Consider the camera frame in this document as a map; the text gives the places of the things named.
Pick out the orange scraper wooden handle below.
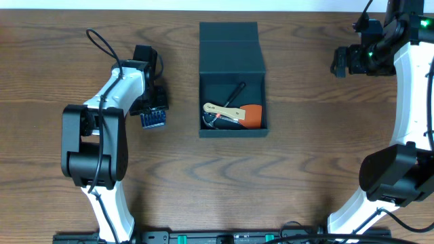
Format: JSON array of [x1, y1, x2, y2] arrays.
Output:
[[202, 102, 263, 130]]

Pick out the dark green open box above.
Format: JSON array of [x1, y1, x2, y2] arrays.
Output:
[[199, 22, 269, 138]]

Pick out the small claw hammer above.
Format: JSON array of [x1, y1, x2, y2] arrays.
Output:
[[205, 81, 247, 130]]

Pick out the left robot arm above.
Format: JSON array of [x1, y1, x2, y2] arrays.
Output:
[[61, 45, 169, 243]]

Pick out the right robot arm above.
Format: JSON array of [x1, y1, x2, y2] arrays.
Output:
[[325, 0, 433, 243]]

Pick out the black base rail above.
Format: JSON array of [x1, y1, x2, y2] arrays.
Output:
[[52, 226, 392, 244]]

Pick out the silver combination wrench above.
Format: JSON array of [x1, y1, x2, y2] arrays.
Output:
[[202, 115, 243, 129]]

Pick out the blue drill bit case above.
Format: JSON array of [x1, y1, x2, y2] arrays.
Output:
[[140, 110, 166, 129]]

